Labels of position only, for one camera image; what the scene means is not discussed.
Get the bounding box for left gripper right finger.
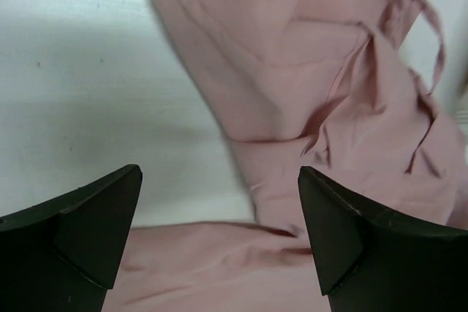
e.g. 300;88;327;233
298;167;467;312

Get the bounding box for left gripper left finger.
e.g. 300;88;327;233
1;164;142;312

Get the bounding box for pink trousers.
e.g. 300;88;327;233
104;0;467;311

